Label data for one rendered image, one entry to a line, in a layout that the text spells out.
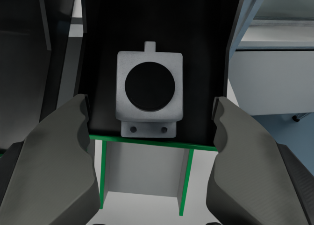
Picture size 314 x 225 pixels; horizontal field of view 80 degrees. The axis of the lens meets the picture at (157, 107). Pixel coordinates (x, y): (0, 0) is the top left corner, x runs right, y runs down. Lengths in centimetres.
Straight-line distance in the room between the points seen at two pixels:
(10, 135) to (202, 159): 44
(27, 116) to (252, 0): 24
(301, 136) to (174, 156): 173
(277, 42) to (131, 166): 85
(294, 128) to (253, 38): 120
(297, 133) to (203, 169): 152
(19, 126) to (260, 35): 94
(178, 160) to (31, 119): 23
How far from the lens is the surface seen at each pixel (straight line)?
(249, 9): 24
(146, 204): 50
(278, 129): 191
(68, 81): 30
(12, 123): 20
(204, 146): 17
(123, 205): 50
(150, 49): 17
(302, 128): 205
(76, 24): 22
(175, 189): 37
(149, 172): 34
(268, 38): 101
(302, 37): 112
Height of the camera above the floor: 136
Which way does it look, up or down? 58 degrees down
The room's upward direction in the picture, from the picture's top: 10 degrees clockwise
